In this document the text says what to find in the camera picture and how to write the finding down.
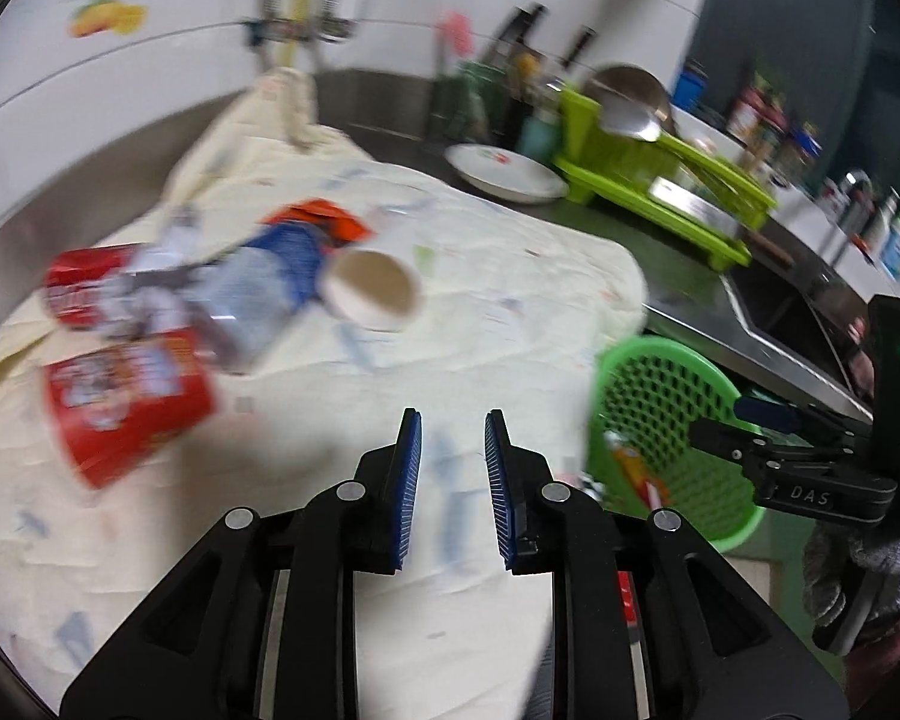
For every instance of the red Pringles can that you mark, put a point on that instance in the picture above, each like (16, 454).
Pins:
(114, 407)

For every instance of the steel cleaver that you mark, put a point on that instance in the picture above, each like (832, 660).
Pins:
(706, 214)

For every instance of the steel ladle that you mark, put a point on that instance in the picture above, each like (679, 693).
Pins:
(623, 117)

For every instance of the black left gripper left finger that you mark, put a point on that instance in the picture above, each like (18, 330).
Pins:
(258, 618)

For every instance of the grey gloved right hand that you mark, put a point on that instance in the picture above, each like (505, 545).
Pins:
(839, 563)

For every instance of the crumpled white paper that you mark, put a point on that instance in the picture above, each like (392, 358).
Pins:
(147, 295)

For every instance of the pink brush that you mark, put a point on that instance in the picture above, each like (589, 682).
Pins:
(455, 32)

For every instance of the silver blue drink can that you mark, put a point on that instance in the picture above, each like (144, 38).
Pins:
(241, 302)

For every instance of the steel bowl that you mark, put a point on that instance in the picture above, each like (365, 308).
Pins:
(636, 84)

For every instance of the lime green dish rack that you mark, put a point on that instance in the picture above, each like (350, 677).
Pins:
(620, 170)

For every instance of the chrome sink faucet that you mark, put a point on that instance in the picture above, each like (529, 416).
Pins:
(855, 192)

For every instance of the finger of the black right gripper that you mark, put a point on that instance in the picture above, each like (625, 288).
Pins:
(807, 422)
(730, 443)

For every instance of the cream quilted cloth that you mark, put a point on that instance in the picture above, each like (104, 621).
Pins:
(513, 313)

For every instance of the white paper cup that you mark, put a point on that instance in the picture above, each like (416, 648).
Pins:
(373, 290)

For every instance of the dark green utensil holder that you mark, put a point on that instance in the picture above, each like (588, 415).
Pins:
(468, 104)

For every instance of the green perforated trash basket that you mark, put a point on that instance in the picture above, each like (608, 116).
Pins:
(651, 390)

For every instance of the white blue detergent bottle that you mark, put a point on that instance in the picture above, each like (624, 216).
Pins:
(890, 254)

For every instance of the white oval plate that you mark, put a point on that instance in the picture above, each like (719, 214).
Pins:
(506, 175)

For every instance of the red Coca-Cola can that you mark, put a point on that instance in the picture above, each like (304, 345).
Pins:
(73, 281)

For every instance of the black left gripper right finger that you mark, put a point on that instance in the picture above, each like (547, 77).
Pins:
(649, 619)

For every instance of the orange snack wrapper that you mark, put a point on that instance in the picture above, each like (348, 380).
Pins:
(338, 225)

